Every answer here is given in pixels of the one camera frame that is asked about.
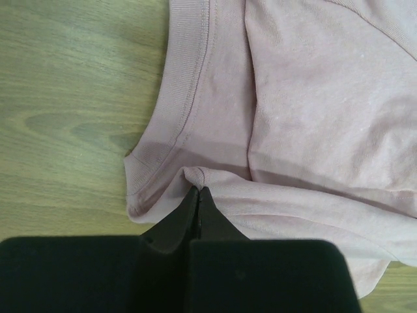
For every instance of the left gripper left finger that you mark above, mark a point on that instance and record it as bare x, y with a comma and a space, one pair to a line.
128, 273

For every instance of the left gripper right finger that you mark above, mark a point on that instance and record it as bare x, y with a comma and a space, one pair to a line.
230, 273

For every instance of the pink t shirt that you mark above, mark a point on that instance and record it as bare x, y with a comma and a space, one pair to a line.
299, 116

